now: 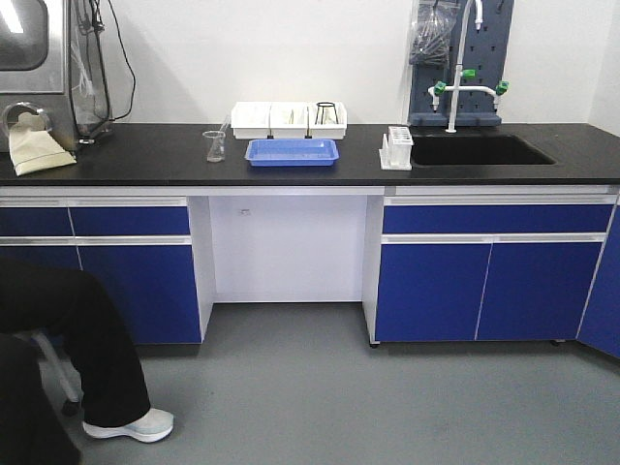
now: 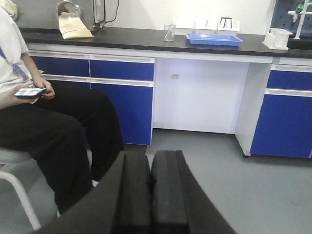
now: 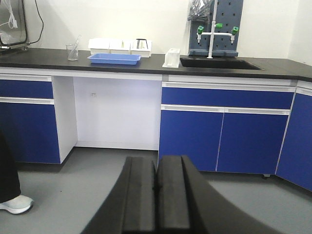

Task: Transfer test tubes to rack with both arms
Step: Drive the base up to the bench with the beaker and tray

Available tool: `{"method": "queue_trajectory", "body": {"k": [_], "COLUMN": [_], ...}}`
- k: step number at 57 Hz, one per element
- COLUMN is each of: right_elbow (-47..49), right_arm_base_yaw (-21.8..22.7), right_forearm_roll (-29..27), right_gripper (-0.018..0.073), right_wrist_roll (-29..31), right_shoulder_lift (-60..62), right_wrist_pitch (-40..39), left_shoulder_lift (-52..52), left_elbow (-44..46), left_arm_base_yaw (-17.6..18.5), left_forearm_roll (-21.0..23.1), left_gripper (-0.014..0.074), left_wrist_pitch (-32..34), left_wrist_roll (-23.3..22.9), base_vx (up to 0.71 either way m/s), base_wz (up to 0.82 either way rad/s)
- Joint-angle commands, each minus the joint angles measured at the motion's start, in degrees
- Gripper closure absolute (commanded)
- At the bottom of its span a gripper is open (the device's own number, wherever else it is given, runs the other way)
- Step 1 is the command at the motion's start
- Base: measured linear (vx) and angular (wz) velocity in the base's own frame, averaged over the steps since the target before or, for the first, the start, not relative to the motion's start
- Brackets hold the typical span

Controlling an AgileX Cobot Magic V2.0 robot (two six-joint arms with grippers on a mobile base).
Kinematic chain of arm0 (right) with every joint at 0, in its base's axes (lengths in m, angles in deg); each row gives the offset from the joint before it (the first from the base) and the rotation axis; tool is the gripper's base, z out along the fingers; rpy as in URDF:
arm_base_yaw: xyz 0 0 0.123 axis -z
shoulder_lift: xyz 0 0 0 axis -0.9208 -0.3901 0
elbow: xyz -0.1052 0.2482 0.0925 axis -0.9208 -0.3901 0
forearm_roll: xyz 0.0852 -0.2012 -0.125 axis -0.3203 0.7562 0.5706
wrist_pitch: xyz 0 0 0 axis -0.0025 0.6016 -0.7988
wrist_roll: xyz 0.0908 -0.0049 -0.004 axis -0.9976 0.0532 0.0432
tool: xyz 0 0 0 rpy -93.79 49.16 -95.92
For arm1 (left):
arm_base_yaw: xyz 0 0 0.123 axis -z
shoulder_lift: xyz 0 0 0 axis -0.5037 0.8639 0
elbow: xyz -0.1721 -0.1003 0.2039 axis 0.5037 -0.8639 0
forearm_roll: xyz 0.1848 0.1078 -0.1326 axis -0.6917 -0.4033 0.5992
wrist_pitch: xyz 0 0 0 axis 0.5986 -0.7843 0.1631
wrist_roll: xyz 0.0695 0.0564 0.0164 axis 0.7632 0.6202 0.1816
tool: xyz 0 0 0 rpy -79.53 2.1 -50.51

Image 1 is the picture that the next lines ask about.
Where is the black hanging cable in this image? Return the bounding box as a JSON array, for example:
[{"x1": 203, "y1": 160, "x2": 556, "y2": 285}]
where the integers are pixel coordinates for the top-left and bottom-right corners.
[{"x1": 72, "y1": 0, "x2": 137, "y2": 140}]

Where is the clear glass test tube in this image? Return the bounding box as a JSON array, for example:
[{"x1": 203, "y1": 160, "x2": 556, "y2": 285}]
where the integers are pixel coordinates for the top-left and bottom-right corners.
[{"x1": 220, "y1": 114, "x2": 231, "y2": 139}]

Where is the right white storage bin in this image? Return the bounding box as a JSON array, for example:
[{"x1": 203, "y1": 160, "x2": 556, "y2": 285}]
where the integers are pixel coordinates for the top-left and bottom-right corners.
[{"x1": 308, "y1": 102, "x2": 348, "y2": 140}]

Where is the clear glass beaker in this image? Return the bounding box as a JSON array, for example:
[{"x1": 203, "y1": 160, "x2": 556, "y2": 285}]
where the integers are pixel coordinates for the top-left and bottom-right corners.
[{"x1": 202, "y1": 130, "x2": 226, "y2": 163}]

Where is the blue lab bench cabinet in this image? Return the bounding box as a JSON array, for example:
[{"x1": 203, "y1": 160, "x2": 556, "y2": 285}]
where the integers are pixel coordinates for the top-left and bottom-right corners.
[{"x1": 1, "y1": 186, "x2": 619, "y2": 346}]

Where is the white test tube rack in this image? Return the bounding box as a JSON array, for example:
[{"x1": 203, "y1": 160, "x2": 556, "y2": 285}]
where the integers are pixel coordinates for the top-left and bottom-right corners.
[{"x1": 379, "y1": 126, "x2": 414, "y2": 171}]

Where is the blue-grey pegboard drying rack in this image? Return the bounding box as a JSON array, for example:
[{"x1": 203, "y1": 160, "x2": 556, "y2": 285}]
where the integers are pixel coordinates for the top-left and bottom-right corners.
[{"x1": 408, "y1": 1, "x2": 513, "y2": 128}]

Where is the white lab faucet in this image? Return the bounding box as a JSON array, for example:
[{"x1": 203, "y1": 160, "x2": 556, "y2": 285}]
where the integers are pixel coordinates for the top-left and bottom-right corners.
[{"x1": 428, "y1": 1, "x2": 512, "y2": 134}]

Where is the clear plastic bag of pegs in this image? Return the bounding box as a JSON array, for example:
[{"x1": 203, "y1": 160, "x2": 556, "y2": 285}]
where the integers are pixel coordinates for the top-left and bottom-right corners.
[{"x1": 409, "y1": 1, "x2": 460, "y2": 66}]

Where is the left white storage bin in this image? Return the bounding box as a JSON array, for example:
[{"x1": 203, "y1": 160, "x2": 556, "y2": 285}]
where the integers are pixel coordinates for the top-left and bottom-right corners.
[{"x1": 231, "y1": 102, "x2": 271, "y2": 140}]

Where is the blue plastic tray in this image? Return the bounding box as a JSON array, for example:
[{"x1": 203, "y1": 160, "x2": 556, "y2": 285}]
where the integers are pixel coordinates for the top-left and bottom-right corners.
[{"x1": 245, "y1": 139, "x2": 339, "y2": 167}]

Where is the beige cloth bag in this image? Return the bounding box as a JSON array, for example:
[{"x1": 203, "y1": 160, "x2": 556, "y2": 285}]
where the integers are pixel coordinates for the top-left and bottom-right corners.
[{"x1": 9, "y1": 112, "x2": 77, "y2": 176}]

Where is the seated person in black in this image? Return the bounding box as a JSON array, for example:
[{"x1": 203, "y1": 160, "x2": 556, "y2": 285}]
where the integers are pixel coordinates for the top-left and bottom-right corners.
[{"x1": 1, "y1": 259, "x2": 151, "y2": 464}]

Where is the white storage bin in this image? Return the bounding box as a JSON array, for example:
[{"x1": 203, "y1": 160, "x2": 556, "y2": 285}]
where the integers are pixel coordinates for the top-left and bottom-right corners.
[
  {"x1": 269, "y1": 102, "x2": 309, "y2": 139},
  {"x1": 231, "y1": 102, "x2": 271, "y2": 140},
  {"x1": 308, "y1": 102, "x2": 348, "y2": 140}
]

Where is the black wire tripod stand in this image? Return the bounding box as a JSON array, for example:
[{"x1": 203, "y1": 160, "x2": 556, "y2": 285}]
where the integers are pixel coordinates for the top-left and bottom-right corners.
[{"x1": 315, "y1": 101, "x2": 339, "y2": 125}]

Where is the middle white storage bin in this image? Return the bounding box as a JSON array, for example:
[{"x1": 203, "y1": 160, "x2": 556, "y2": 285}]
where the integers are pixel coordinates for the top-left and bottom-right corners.
[{"x1": 269, "y1": 102, "x2": 309, "y2": 139}]

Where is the black lab sink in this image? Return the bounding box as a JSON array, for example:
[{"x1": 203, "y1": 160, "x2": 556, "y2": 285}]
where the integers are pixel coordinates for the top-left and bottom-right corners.
[{"x1": 411, "y1": 134, "x2": 555, "y2": 167}]

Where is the white shoe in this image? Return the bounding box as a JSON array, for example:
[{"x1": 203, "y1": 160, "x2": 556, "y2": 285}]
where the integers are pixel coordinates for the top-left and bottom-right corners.
[{"x1": 82, "y1": 408, "x2": 174, "y2": 444}]

